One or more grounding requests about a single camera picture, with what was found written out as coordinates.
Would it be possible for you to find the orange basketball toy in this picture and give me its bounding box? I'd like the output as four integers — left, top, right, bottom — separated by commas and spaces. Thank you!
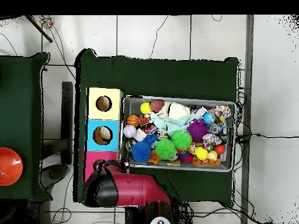
126, 114, 140, 127

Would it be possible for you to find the black upright panel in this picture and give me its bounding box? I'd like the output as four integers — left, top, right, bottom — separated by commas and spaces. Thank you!
61, 81, 74, 165

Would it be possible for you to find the green cloth side table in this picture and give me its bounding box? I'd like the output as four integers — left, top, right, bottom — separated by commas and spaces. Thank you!
0, 52, 53, 202

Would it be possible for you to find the small colourful toy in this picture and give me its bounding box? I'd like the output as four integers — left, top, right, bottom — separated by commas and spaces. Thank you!
38, 16, 55, 30

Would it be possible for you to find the yellow smooth ball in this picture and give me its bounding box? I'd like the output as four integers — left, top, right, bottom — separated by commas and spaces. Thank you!
140, 101, 152, 115

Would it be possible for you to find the black power cable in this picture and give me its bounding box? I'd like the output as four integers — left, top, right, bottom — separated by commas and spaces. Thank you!
235, 132, 299, 144

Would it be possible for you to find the brown football toy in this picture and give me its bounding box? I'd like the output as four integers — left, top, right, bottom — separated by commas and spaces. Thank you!
149, 99, 165, 113

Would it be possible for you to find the wooden three-hole box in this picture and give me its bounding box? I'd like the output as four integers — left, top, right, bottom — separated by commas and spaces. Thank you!
82, 87, 124, 182

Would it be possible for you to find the blue spiky rubber ball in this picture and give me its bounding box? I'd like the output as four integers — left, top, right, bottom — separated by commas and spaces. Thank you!
131, 141, 152, 163

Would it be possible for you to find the black slanted rod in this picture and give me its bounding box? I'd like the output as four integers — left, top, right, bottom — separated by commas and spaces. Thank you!
24, 15, 54, 43

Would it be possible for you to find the dark green tablecloth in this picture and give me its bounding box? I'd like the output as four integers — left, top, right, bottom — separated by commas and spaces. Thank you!
73, 48, 240, 208

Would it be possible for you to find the purple knobbly ball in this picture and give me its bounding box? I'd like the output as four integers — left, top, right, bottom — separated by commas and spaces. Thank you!
186, 118, 208, 143

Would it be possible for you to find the white baseball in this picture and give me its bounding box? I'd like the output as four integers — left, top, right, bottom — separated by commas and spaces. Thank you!
123, 124, 138, 138

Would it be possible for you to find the cream knitted cloth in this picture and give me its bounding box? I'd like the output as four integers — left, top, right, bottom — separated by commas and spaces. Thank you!
156, 101, 191, 121

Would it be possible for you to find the silver mesh bin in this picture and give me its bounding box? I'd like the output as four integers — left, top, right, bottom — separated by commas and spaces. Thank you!
118, 94, 237, 173

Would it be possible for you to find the green spiky rubber ball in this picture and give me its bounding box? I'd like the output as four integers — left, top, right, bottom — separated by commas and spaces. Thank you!
171, 129, 193, 151
154, 139, 177, 161

